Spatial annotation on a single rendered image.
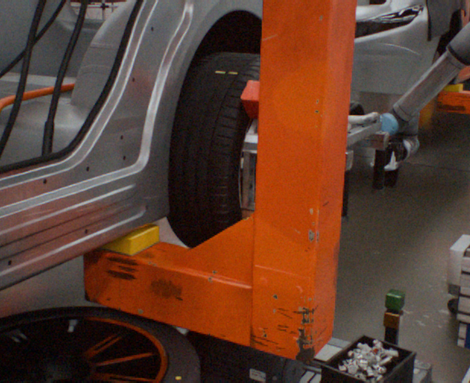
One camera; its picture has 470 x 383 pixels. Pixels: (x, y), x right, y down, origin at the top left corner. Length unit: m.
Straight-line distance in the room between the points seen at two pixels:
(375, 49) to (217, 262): 3.06
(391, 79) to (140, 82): 3.03
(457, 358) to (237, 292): 1.44
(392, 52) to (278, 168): 3.14
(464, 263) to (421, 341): 1.30
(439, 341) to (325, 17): 1.88
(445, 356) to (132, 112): 1.70
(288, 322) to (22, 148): 0.84
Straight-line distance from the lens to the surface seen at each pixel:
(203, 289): 1.77
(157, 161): 1.91
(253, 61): 2.14
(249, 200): 2.02
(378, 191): 2.30
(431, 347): 3.03
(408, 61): 4.73
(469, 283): 1.81
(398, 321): 1.80
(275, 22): 1.55
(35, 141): 1.93
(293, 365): 2.07
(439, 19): 4.90
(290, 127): 1.55
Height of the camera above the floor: 1.35
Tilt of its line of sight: 16 degrees down
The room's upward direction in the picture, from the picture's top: 2 degrees clockwise
